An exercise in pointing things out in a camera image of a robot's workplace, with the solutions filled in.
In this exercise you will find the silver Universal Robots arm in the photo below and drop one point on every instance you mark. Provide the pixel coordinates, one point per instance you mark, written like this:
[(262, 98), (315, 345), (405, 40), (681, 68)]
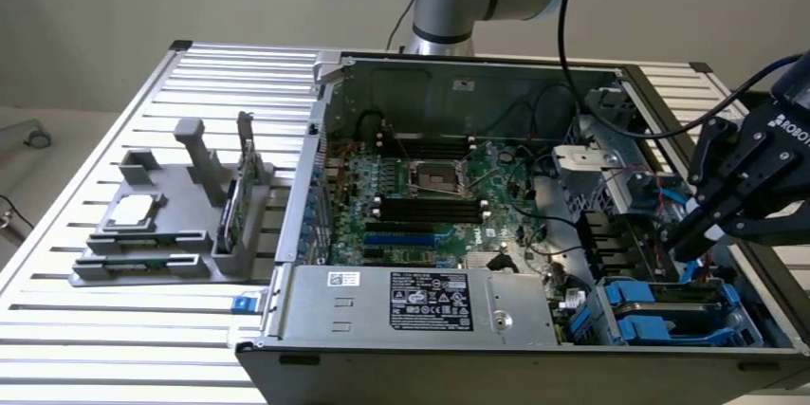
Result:
[(455, 6)]

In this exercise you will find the metal drive cage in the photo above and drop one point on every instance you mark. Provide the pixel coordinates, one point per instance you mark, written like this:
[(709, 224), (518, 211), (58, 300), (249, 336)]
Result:
[(589, 172)]

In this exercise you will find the open black PC case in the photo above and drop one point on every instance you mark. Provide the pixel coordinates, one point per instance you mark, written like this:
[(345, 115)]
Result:
[(506, 376)]

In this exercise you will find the green motherboard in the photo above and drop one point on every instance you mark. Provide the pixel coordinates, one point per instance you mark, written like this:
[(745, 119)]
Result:
[(499, 234)]

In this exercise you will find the blue case latch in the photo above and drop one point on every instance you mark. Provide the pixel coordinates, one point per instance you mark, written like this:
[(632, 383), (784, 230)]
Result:
[(242, 304)]

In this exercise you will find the blue expansion slot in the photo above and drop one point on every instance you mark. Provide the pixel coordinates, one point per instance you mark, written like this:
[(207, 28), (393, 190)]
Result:
[(402, 238)]

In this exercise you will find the socket locking lever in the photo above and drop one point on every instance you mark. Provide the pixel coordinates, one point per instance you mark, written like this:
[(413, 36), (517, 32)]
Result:
[(483, 180)]

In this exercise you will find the green RAM stick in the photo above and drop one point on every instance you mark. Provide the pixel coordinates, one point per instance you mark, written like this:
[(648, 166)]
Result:
[(142, 264), (149, 241)]

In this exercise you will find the black RAM slot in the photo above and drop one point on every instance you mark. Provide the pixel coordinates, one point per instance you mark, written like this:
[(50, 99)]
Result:
[(430, 218), (430, 198), (427, 142), (427, 148), (427, 136), (430, 205), (430, 211)]

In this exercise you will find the upright expansion card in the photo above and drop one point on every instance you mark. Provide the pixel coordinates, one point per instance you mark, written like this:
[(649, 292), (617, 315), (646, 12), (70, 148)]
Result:
[(229, 215)]

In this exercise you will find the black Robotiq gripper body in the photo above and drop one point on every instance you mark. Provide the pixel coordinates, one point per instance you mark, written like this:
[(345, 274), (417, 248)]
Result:
[(794, 127)]

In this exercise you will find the silver CPU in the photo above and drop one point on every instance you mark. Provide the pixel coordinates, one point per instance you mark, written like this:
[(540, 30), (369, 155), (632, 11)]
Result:
[(133, 209)]

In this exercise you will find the blue disk bay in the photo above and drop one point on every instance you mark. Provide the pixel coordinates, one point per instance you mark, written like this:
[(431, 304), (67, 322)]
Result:
[(640, 324)]

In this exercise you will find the metal CPU socket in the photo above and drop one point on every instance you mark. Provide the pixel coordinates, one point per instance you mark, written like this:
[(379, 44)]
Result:
[(437, 177)]

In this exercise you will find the grey caster wheel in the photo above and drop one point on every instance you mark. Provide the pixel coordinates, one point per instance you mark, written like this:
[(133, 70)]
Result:
[(38, 137)]

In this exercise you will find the grey parts rack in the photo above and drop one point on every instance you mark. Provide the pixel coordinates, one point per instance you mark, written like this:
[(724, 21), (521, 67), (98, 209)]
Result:
[(190, 215)]

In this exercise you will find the black expansion slot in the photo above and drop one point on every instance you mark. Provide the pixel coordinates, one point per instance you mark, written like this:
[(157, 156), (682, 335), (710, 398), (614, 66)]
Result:
[(399, 227)]

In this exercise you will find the silver power supply unit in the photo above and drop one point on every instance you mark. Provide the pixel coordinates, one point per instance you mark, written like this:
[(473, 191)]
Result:
[(354, 324)]

